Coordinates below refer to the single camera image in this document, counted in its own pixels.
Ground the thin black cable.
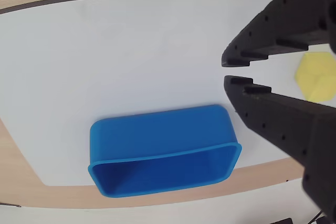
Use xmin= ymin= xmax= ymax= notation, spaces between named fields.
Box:
xmin=307 ymin=209 xmax=326 ymax=224

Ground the blue rectangular bin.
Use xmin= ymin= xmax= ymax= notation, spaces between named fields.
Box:
xmin=88 ymin=104 xmax=243 ymax=199

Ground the white mat with dark edge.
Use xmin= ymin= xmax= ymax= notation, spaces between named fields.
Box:
xmin=0 ymin=0 xmax=336 ymax=188

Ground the white sheet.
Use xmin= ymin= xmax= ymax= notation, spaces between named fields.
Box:
xmin=0 ymin=178 xmax=326 ymax=224

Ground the yellow cube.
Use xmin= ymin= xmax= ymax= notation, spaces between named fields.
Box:
xmin=294 ymin=52 xmax=336 ymax=102

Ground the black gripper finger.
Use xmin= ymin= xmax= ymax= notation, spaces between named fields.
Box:
xmin=224 ymin=75 xmax=336 ymax=224
xmin=221 ymin=0 xmax=336 ymax=68

